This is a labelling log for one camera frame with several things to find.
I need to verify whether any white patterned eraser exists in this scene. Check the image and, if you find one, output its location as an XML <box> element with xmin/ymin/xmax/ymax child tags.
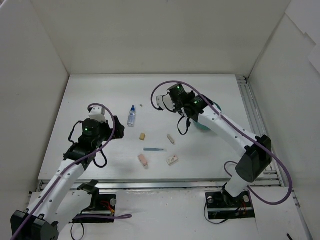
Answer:
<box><xmin>166</xmin><ymin>155</ymin><xmax>179</xmax><ymax>166</ymax></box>

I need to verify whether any aluminium frame rail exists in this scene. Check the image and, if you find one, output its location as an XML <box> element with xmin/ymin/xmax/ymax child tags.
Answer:
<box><xmin>235</xmin><ymin>75</ymin><xmax>286</xmax><ymax>187</ymax></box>

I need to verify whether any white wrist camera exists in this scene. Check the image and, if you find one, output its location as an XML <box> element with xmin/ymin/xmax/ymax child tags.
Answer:
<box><xmin>156</xmin><ymin>93</ymin><xmax>175</xmax><ymax>112</ymax></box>
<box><xmin>88</xmin><ymin>105</ymin><xmax>107</xmax><ymax>123</ymax></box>

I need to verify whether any small tan eraser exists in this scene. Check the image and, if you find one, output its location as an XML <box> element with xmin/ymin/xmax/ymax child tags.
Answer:
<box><xmin>139</xmin><ymin>133</ymin><xmax>146</xmax><ymax>141</ymax></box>

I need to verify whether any small clear blue bottle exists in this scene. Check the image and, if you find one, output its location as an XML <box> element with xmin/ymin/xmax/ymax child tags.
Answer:
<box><xmin>127</xmin><ymin>105</ymin><xmax>136</xmax><ymax>127</ymax></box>

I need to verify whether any pink eraser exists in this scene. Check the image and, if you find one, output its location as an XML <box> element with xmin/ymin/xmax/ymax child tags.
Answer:
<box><xmin>137</xmin><ymin>154</ymin><xmax>149</xmax><ymax>169</ymax></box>

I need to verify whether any blue green ruler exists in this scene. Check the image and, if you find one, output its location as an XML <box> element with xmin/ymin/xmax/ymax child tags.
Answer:
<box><xmin>143</xmin><ymin>147</ymin><xmax>167</xmax><ymax>152</ymax></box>

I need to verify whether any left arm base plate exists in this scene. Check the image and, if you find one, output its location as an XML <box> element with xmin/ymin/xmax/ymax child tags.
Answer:
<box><xmin>70</xmin><ymin>193</ymin><xmax>117</xmax><ymax>224</ymax></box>

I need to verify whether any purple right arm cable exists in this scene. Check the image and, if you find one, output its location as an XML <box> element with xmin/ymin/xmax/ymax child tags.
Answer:
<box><xmin>150</xmin><ymin>80</ymin><xmax>294</xmax><ymax>206</ymax></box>

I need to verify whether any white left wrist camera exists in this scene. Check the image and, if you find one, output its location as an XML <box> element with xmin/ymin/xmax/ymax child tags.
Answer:
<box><xmin>88</xmin><ymin>105</ymin><xmax>107</xmax><ymax>123</ymax></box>

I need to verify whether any teal round desk organizer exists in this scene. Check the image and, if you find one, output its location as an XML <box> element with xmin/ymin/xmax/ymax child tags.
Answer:
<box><xmin>193</xmin><ymin>102</ymin><xmax>222</xmax><ymax>132</ymax></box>

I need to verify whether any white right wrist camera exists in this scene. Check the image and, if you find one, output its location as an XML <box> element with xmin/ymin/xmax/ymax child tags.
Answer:
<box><xmin>156</xmin><ymin>93</ymin><xmax>175</xmax><ymax>112</ymax></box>

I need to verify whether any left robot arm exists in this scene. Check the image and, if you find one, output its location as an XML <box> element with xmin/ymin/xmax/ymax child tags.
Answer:
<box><xmin>10</xmin><ymin>116</ymin><xmax>125</xmax><ymax>240</ymax></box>

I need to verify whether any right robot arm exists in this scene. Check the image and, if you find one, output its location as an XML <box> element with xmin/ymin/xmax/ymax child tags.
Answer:
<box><xmin>162</xmin><ymin>83</ymin><xmax>272</xmax><ymax>206</ymax></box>

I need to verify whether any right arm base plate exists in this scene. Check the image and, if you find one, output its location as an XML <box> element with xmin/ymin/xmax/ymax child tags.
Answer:
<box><xmin>204</xmin><ymin>190</ymin><xmax>256</xmax><ymax>224</ymax></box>

